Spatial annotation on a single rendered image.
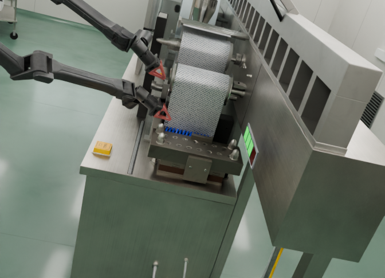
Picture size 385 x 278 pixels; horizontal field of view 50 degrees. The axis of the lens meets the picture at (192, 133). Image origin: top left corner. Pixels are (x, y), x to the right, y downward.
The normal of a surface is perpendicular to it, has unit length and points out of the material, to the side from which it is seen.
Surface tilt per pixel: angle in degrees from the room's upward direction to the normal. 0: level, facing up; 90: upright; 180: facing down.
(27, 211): 0
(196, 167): 90
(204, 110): 90
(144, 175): 0
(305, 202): 90
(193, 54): 92
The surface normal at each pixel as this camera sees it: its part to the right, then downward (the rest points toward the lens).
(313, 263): 0.01, 0.43
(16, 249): 0.24, -0.88
